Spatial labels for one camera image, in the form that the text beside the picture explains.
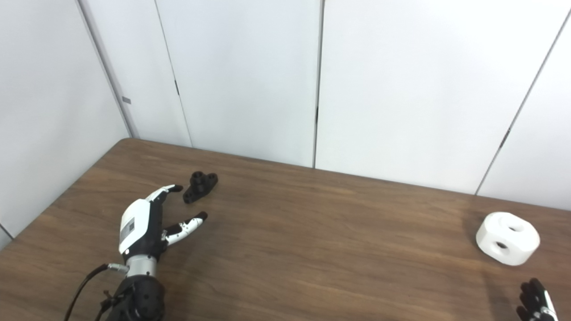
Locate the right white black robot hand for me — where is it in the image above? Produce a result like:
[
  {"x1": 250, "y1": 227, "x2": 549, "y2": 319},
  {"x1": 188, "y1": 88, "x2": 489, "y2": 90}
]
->
[{"x1": 516, "y1": 278, "x2": 559, "y2": 321}]

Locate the round white plastic piece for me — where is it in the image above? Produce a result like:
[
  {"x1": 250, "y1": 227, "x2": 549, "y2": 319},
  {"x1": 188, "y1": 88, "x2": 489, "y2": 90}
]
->
[{"x1": 476, "y1": 212, "x2": 541, "y2": 267}]

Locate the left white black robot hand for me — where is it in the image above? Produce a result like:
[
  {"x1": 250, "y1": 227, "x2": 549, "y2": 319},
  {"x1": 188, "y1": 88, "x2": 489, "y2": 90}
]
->
[{"x1": 118, "y1": 184, "x2": 208, "y2": 260}]

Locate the black plastic holder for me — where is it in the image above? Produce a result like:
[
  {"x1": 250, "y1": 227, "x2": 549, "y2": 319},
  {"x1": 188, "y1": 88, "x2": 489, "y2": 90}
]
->
[{"x1": 182, "y1": 171, "x2": 219, "y2": 204}]

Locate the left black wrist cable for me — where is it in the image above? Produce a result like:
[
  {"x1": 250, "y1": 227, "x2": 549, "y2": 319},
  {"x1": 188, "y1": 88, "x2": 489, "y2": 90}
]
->
[{"x1": 64, "y1": 263, "x2": 130, "y2": 321}]

